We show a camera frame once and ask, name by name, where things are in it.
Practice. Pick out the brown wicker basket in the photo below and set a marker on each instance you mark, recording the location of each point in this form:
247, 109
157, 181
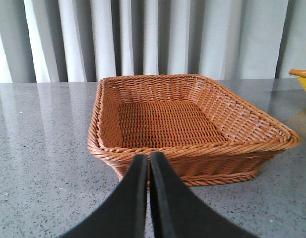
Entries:
209, 134

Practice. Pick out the yellow wicker basket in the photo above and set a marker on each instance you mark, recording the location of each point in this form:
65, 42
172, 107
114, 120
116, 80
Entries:
301, 76

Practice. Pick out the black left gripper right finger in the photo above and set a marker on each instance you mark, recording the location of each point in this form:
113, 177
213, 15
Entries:
176, 211

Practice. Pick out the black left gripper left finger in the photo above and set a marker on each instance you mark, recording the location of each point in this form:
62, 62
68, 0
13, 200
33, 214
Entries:
123, 213

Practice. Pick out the grey pleated curtain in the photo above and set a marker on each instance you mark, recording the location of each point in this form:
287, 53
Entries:
46, 41

